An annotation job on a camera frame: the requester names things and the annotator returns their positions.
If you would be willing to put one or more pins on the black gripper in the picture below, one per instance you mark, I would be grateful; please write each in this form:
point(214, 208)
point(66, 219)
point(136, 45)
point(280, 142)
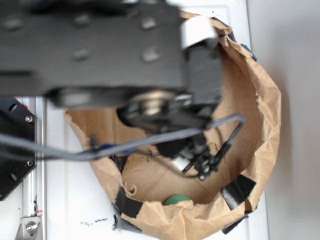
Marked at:
point(198, 162)

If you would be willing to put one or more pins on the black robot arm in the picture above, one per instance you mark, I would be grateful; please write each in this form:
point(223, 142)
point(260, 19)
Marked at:
point(162, 74)

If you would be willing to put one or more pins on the brown paper bag bin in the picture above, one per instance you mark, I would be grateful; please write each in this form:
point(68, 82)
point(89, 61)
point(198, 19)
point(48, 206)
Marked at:
point(139, 184)

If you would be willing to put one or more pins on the green rubber ball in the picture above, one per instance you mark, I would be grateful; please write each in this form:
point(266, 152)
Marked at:
point(174, 199)

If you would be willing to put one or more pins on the white tray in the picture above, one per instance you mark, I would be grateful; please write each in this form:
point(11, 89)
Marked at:
point(77, 207)

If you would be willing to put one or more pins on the white connector plug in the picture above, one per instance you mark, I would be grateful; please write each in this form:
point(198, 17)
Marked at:
point(196, 30)

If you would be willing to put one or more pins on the aluminium rail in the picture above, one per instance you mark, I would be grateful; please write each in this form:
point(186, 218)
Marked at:
point(34, 185)

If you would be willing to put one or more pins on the metal corner bracket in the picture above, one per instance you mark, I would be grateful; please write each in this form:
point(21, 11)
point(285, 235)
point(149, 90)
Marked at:
point(30, 228)

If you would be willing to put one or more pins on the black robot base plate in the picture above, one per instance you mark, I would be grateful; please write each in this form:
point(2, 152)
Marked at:
point(15, 163)

